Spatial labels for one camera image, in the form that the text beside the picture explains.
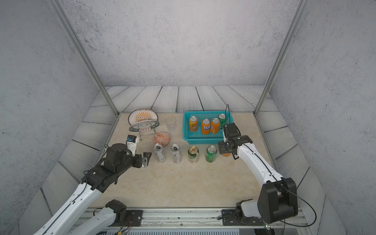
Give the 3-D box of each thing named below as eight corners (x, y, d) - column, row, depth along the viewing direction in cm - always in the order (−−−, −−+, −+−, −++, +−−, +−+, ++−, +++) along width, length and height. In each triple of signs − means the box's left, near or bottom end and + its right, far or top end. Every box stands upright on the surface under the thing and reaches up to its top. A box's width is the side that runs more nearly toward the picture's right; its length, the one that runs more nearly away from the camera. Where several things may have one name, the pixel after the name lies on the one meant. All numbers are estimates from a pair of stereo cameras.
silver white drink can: (157, 163, 95) (152, 151, 84) (158, 155, 98) (154, 143, 87) (165, 163, 94) (161, 151, 84) (166, 155, 98) (163, 143, 87)
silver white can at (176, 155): (175, 165, 93) (173, 153, 83) (172, 158, 97) (169, 146, 86) (182, 161, 95) (181, 149, 84) (179, 154, 98) (177, 142, 88)
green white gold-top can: (188, 163, 94) (188, 154, 86) (188, 155, 98) (188, 146, 89) (198, 163, 94) (199, 154, 86) (198, 155, 98) (198, 146, 89)
